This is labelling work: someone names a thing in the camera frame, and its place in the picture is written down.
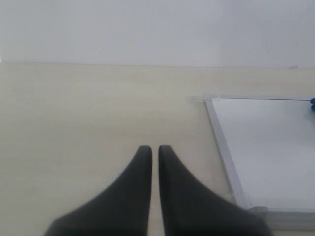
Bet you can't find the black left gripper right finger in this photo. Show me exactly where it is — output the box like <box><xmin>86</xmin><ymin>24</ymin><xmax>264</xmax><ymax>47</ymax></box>
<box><xmin>158</xmin><ymin>145</ymin><xmax>272</xmax><ymax>236</ymax></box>

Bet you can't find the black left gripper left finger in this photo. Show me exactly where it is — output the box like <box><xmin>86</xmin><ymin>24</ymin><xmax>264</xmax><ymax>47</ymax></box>
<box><xmin>45</xmin><ymin>146</ymin><xmax>153</xmax><ymax>236</ymax></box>

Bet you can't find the blue microfibre cloth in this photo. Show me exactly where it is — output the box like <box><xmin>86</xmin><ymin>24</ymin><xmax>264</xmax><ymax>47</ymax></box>
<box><xmin>310</xmin><ymin>97</ymin><xmax>315</xmax><ymax>111</ymax></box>

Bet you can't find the white board with aluminium frame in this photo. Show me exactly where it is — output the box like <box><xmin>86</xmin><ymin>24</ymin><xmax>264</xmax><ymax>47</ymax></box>
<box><xmin>199</xmin><ymin>95</ymin><xmax>315</xmax><ymax>231</ymax></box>

